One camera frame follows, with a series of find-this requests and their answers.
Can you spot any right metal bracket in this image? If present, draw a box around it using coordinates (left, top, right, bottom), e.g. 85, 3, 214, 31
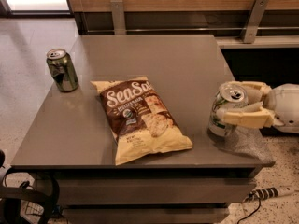
240, 0, 269, 44

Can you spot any left metal bracket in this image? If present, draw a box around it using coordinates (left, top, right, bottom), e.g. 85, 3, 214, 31
110, 0, 126, 35

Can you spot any sea salt chip bag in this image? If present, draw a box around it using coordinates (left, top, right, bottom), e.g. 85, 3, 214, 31
92, 77, 192, 165

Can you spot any metal bracket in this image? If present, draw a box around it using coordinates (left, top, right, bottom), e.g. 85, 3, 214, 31
110, 0, 126, 35
240, 0, 269, 44

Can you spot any grey table drawer unit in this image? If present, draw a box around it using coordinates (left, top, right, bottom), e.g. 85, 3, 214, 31
12, 35, 264, 224

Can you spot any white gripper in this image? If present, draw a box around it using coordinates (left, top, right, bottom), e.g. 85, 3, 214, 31
217, 81, 299, 133

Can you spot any black power cable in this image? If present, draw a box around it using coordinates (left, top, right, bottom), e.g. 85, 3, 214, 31
236, 195, 262, 224

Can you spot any green soda can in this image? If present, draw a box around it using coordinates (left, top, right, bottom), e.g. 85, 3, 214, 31
46, 49, 78, 92

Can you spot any silver 7up can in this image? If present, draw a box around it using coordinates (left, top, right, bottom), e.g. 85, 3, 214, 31
208, 82, 249, 137

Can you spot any white power strip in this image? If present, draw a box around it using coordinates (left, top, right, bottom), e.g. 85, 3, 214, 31
245, 186, 295, 202

